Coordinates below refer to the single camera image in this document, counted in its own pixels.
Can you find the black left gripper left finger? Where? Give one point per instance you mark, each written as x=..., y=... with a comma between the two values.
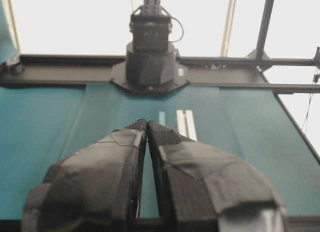
x=97, y=189

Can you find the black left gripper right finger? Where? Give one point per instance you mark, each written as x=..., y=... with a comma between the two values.
x=205, y=189

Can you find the silver aluminium rail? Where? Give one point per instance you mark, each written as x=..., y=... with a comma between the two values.
x=186, y=124

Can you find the teal table cloth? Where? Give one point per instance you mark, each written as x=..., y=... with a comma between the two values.
x=36, y=132

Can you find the light blue tape strip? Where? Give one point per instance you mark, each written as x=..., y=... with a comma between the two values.
x=162, y=118

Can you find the black metal frame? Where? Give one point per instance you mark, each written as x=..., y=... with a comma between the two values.
x=234, y=105

